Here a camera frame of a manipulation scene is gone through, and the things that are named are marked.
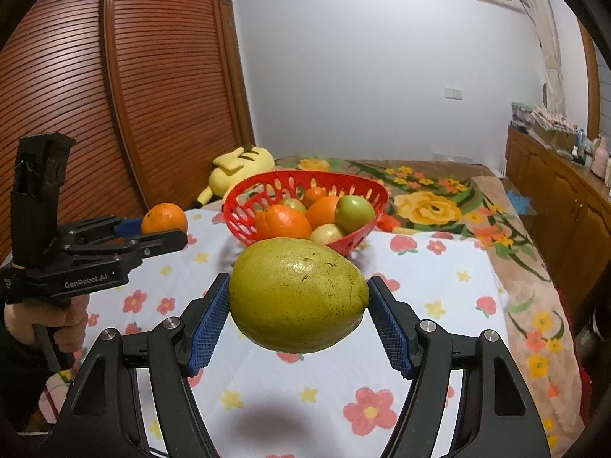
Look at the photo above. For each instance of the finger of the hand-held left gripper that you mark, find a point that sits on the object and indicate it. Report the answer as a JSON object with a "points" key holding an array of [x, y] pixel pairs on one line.
{"points": [[162, 242], [126, 229]]}

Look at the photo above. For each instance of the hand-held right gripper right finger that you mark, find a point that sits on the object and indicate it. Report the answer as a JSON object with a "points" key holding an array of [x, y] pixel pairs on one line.
{"points": [[389, 329]]}

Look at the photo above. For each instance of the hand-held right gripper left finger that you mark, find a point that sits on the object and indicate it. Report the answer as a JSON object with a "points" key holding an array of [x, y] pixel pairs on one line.
{"points": [[210, 324]]}

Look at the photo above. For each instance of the medium tangerine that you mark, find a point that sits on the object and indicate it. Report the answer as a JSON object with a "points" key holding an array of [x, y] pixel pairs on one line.
{"points": [[164, 219]]}

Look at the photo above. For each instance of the speckled yellow-green pear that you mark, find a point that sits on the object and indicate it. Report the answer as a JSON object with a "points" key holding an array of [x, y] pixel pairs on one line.
{"points": [[296, 296]]}

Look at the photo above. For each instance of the red perforated plastic basket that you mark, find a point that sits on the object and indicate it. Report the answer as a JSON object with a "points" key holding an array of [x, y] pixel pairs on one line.
{"points": [[354, 244]]}

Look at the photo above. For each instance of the large oval orange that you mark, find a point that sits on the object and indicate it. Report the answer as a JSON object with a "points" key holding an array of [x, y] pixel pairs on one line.
{"points": [[281, 223]]}

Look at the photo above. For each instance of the person's left forearm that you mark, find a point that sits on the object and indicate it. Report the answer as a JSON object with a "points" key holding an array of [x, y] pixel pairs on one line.
{"points": [[24, 381]]}

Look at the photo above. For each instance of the person's left hand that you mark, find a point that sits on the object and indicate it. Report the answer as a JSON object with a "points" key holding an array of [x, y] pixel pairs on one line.
{"points": [[71, 327]]}

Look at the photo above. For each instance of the floral white tablecloth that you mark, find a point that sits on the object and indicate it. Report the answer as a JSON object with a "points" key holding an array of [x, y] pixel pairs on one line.
{"points": [[444, 272]]}

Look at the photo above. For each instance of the yellow plush toy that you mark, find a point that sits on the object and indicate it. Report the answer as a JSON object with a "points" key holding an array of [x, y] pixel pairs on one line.
{"points": [[238, 167]]}

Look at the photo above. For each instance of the pale green apple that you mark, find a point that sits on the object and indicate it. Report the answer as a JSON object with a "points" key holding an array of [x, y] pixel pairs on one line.
{"points": [[327, 233]]}

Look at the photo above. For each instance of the round orange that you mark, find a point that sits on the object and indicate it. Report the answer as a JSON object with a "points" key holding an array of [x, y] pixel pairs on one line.
{"points": [[322, 212]]}

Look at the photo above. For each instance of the floral bed blanket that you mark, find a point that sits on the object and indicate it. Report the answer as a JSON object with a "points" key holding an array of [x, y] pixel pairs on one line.
{"points": [[477, 210]]}

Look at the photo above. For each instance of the wooden slatted wardrobe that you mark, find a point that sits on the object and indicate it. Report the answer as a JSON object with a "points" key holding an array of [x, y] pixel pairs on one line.
{"points": [[143, 81]]}

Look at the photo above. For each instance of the small tangerine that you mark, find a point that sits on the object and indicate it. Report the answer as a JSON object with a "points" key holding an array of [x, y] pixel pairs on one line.
{"points": [[315, 195]]}

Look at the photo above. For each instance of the wooden sideboard cabinet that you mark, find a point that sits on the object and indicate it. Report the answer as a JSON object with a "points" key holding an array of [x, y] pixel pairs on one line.
{"points": [[563, 200]]}

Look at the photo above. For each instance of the stack of folded cloths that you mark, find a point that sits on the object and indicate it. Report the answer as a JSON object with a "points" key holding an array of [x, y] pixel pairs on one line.
{"points": [[521, 117]]}

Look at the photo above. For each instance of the cardboard box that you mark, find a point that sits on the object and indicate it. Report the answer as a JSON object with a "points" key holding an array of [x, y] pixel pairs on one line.
{"points": [[556, 131]]}

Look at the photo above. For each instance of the pink kettle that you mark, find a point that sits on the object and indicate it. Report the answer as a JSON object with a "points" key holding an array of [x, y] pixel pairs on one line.
{"points": [[600, 157]]}

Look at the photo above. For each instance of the beige curtain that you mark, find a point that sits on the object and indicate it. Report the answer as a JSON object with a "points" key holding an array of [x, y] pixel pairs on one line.
{"points": [[553, 81]]}

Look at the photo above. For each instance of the grey window blind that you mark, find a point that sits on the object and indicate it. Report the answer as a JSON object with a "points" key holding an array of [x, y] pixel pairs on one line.
{"points": [[605, 90]]}

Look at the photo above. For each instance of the white wall switch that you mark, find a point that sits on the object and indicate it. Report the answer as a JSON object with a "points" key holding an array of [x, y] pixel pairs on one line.
{"points": [[453, 93]]}

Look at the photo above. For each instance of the wooden window frame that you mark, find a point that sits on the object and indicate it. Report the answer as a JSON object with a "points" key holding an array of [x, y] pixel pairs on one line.
{"points": [[589, 81]]}

